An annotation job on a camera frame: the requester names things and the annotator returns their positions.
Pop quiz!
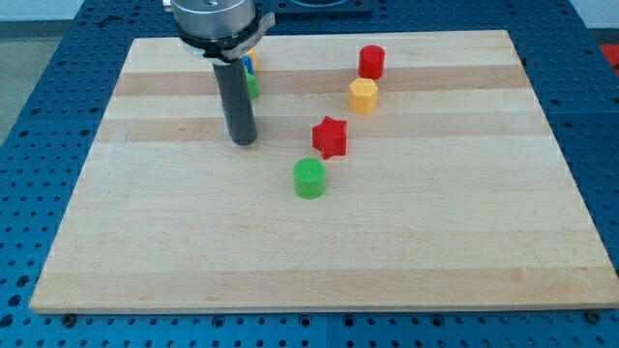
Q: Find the light wooden board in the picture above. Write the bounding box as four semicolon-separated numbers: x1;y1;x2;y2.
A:
30;30;618;314

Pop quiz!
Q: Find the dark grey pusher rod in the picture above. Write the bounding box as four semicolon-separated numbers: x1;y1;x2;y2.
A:
213;59;257;146

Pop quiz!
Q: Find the red cylinder block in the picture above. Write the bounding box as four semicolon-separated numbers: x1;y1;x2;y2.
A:
358;44;386;80

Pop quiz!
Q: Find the green cylinder block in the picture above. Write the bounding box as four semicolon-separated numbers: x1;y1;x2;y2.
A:
293;158;326;199

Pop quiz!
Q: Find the blue block behind rod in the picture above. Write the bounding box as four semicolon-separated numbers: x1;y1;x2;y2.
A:
243;55;254;74

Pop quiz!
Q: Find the green block behind rod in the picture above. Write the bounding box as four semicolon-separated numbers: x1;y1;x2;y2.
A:
246;72;259;99

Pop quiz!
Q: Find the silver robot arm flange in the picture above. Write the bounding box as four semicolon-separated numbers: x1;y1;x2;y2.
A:
162;0;276;65

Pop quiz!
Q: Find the red object at edge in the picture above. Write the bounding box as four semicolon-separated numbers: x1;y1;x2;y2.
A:
600;43;619;74

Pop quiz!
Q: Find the yellow block behind rod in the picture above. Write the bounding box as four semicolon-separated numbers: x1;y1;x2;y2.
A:
247;48;258;72

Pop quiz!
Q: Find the red star block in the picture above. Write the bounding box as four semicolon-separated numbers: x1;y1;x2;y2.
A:
312;116;348;160

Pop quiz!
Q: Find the yellow hexagon block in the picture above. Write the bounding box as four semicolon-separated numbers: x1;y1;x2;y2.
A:
348;77;378;115

